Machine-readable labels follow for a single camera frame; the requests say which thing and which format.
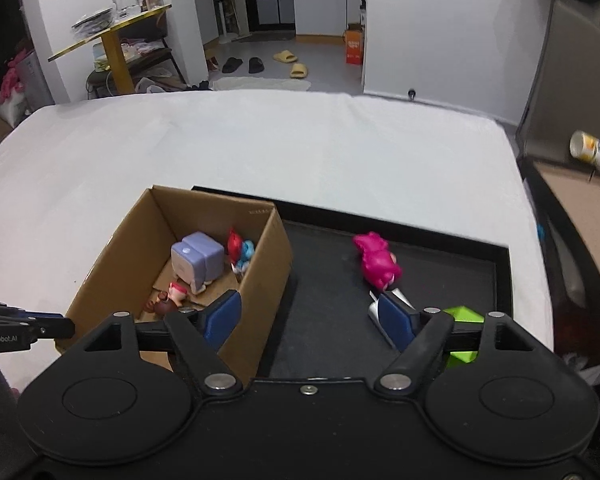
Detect white charger plug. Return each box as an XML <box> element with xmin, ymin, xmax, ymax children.
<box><xmin>369</xmin><ymin>290</ymin><xmax>416</xmax><ymax>348</ymax></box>

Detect white floor mat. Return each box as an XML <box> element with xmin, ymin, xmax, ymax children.
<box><xmin>212</xmin><ymin>76</ymin><xmax>312</xmax><ymax>92</ymax></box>

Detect pink bear toy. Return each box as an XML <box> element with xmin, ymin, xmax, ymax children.
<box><xmin>352</xmin><ymin>231</ymin><xmax>403</xmax><ymax>291</ymax></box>

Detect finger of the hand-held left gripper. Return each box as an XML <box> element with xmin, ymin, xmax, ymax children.
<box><xmin>0</xmin><ymin>299</ymin><xmax>76</xmax><ymax>339</ymax></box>

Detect white standing fan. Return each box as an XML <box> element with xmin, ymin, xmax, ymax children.
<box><xmin>212</xmin><ymin>0</ymin><xmax>238</xmax><ymax>45</ymax></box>

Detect white cabinet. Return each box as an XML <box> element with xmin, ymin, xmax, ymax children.
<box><xmin>291</xmin><ymin>0</ymin><xmax>368</xmax><ymax>37</ymax></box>

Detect green toy house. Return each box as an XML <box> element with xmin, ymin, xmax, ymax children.
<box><xmin>442</xmin><ymin>306</ymin><xmax>483</xmax><ymax>365</ymax></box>

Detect red and blue figurine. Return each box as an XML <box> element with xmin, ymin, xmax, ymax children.
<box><xmin>226</xmin><ymin>228</ymin><xmax>256</xmax><ymax>281</ymax></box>

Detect purple block toy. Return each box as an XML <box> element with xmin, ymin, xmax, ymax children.
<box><xmin>171</xmin><ymin>232</ymin><xmax>227</xmax><ymax>295</ymax></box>

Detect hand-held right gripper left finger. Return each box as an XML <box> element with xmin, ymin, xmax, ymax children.
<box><xmin>82</xmin><ymin>291</ymin><xmax>243</xmax><ymax>396</ymax></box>

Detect black side table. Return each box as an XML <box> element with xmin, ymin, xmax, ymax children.
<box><xmin>516</xmin><ymin>157</ymin><xmax>600</xmax><ymax>361</ymax></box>

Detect brown-haired doll figurine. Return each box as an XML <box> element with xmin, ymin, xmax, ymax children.
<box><xmin>145</xmin><ymin>281</ymin><xmax>191</xmax><ymax>316</ymax></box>

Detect dark plates in plastic bag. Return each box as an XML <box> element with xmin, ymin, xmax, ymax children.
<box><xmin>71</xmin><ymin>7</ymin><xmax>116</xmax><ymax>38</ymax></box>

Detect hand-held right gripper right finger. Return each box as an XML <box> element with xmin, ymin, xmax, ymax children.
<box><xmin>375</xmin><ymin>292</ymin><xmax>533</xmax><ymax>395</ymax></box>

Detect black round stool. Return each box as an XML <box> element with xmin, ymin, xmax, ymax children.
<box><xmin>86</xmin><ymin>67</ymin><xmax>116</xmax><ymax>99</ymax></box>

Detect grey chair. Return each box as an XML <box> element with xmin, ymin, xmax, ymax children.
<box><xmin>517</xmin><ymin>0</ymin><xmax>600</xmax><ymax>161</ymax></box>

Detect pink plush toy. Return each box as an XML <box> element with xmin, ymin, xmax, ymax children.
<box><xmin>0</xmin><ymin>51</ymin><xmax>30</xmax><ymax>105</ymax></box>

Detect black tray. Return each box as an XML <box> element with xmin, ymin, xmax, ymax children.
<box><xmin>192</xmin><ymin>186</ymin><xmax>510</xmax><ymax>378</ymax></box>

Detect yellow-edged round table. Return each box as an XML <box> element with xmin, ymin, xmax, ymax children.
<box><xmin>48</xmin><ymin>4</ymin><xmax>172</xmax><ymax>96</ymax></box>

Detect brown cardboard box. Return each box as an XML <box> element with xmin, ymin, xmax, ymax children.
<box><xmin>55</xmin><ymin>185</ymin><xmax>293</xmax><ymax>380</ymax></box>

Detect orange cardboard box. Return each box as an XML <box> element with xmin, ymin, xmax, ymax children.
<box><xmin>343</xmin><ymin>23</ymin><xmax>366</xmax><ymax>65</ymax></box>

